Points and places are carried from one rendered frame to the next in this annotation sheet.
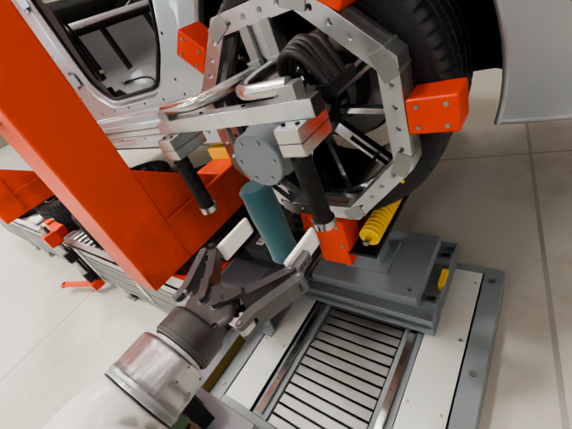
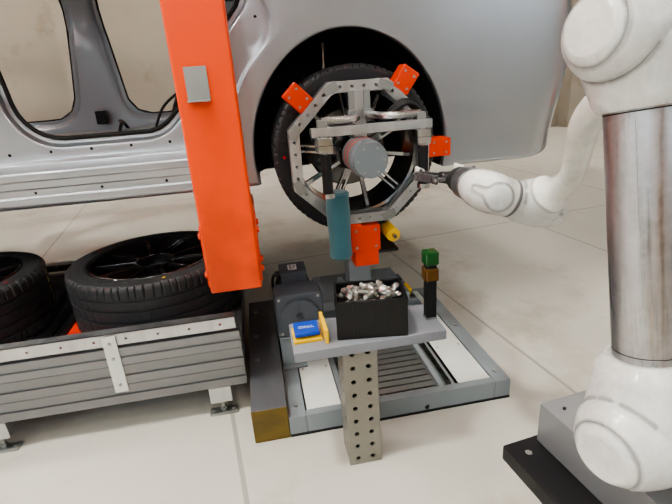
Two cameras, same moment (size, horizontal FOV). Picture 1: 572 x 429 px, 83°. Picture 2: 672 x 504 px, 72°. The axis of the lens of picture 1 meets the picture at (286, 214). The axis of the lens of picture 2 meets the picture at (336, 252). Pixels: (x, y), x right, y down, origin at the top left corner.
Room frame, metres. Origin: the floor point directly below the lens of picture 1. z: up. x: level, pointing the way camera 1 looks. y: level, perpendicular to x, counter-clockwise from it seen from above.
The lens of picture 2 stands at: (-0.14, 1.47, 1.13)
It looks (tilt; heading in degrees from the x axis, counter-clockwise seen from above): 20 degrees down; 304
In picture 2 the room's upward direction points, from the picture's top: 4 degrees counter-clockwise
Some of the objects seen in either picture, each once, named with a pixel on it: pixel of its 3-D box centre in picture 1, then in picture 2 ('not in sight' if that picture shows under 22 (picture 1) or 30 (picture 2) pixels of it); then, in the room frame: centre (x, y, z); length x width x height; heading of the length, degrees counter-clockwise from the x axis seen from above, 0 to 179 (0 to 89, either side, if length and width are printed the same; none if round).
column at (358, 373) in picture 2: not in sight; (359, 397); (0.48, 0.46, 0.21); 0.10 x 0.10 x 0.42; 43
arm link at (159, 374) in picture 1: (159, 374); (468, 183); (0.24, 0.20, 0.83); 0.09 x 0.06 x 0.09; 42
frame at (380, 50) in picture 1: (298, 122); (359, 153); (0.77, -0.12, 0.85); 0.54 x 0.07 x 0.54; 43
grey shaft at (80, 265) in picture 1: (73, 259); not in sight; (1.77, 1.27, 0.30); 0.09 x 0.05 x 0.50; 43
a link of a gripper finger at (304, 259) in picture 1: (304, 269); not in sight; (0.30, 0.01, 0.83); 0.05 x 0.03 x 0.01; 132
